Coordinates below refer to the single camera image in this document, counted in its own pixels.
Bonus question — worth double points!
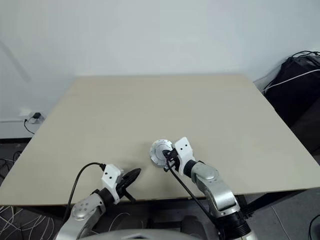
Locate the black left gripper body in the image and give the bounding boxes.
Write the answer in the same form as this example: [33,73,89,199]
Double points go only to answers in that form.
[115,174,130,200]

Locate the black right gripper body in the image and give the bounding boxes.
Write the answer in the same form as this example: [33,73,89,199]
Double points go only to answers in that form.
[167,149,181,173]

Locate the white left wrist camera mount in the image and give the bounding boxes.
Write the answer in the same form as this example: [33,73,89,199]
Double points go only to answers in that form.
[101,163,124,202]

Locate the white cable on bag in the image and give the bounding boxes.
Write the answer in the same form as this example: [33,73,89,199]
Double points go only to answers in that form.
[262,68,320,95]

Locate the white wall outlet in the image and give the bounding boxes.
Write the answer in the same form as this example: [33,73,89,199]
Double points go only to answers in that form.
[18,108,46,125]

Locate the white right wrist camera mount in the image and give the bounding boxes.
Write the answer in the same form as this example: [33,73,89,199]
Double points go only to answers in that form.
[173,136,196,176]

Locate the silver robot torso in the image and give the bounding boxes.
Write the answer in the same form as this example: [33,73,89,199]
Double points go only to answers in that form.
[86,226,217,240]

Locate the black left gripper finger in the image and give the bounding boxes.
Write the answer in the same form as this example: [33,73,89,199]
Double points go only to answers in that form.
[124,191,137,203]

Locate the grey motor housing copper windings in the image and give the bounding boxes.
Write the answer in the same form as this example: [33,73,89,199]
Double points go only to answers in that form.
[152,138,174,150]

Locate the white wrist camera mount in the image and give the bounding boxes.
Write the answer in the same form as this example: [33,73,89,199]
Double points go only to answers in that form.
[173,136,196,176]
[101,163,124,202]

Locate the black bag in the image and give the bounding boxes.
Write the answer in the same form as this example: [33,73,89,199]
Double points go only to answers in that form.
[261,51,320,154]

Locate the black plug with cable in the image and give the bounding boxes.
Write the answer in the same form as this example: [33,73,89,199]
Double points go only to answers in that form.
[23,112,42,135]

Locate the black rotor silver spokes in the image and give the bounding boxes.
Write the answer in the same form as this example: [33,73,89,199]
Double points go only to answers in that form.
[119,168,142,192]

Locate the round silver metal disc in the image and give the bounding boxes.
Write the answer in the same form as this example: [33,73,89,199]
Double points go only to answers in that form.
[149,142,173,168]

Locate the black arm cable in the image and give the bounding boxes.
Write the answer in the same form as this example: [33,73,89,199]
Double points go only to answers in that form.
[63,162,106,221]
[163,166,225,230]

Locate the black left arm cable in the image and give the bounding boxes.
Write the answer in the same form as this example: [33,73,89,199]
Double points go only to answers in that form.
[63,162,106,221]

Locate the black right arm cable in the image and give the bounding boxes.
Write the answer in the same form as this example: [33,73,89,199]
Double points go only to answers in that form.
[163,166,225,230]

